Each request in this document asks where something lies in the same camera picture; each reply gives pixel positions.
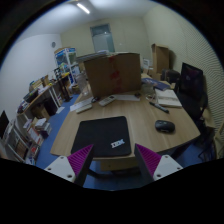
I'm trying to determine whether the black computer mouse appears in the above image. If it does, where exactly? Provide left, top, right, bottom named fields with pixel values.
left=155, top=120, right=175, bottom=133

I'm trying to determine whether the white bookshelf with books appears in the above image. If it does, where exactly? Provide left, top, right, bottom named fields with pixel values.
left=0, top=120, right=44, bottom=165

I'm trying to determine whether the wooden side desk shelf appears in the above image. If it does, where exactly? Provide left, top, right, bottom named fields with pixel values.
left=17, top=73, right=71, bottom=121

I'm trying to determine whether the grey door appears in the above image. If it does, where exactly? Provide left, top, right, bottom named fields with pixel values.
left=90, top=24, right=115, bottom=52

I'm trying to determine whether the white keyboard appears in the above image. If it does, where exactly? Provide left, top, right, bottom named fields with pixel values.
left=70, top=99, right=92, bottom=114

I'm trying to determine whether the ceiling fluorescent light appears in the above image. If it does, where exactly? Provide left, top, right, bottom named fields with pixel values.
left=77, top=3, right=90, bottom=14

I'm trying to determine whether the black marker pen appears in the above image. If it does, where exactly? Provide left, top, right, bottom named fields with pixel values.
left=149, top=102, right=169, bottom=114

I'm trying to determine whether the large brown cardboard box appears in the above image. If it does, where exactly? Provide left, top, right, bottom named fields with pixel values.
left=84, top=53, right=141, bottom=97

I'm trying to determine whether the black IBM mouse pad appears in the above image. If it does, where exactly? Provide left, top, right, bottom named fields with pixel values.
left=71, top=116, right=131, bottom=158

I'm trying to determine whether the white open notebook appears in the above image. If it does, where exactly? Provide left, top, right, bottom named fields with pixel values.
left=155, top=89, right=182, bottom=107

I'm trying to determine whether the blue white display cabinet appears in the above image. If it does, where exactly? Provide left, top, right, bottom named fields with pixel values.
left=55, top=47, right=80, bottom=84

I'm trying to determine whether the blue book on table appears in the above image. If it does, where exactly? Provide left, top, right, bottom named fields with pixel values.
left=151, top=80, right=170, bottom=91

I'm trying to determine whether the white remote control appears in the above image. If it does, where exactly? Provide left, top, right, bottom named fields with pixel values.
left=99, top=95, right=116, bottom=107

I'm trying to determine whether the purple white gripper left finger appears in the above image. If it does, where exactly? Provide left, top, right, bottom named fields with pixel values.
left=45, top=144, right=94, bottom=186

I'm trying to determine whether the tall cardboard box at wall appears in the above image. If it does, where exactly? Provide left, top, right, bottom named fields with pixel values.
left=152, top=44, right=169, bottom=73

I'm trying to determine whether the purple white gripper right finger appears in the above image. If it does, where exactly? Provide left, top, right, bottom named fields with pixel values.
left=134, top=144, right=182, bottom=184

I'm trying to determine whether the black office chair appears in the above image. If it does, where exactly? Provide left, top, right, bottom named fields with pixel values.
left=175, top=63, right=208, bottom=132

